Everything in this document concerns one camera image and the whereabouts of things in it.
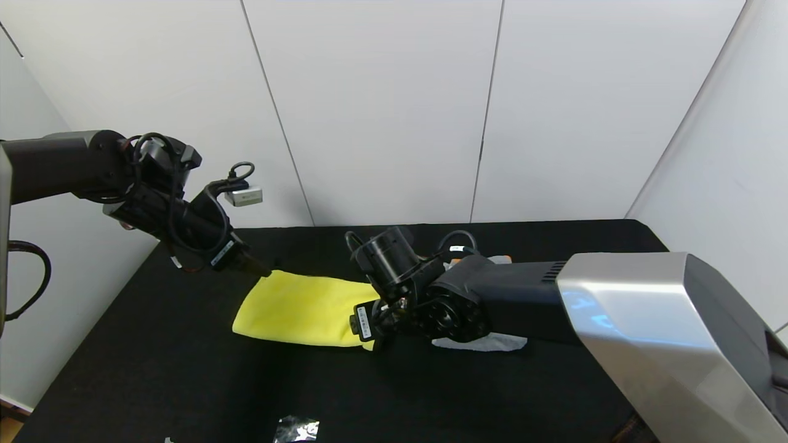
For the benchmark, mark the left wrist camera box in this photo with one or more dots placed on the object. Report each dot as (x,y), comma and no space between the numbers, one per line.
(244,197)

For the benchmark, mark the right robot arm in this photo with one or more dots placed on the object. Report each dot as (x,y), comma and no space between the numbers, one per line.
(615,307)

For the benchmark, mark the grey towel with orange marks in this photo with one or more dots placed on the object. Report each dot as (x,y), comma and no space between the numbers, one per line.
(480,343)

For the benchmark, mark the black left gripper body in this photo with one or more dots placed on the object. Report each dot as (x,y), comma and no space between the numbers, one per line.
(225,253)

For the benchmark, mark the yellow towel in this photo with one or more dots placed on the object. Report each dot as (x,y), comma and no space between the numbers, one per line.
(301,311)

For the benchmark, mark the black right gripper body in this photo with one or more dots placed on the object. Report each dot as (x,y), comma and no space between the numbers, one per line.
(362,322)

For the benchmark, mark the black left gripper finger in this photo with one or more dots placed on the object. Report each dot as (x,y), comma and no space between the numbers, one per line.
(255,267)

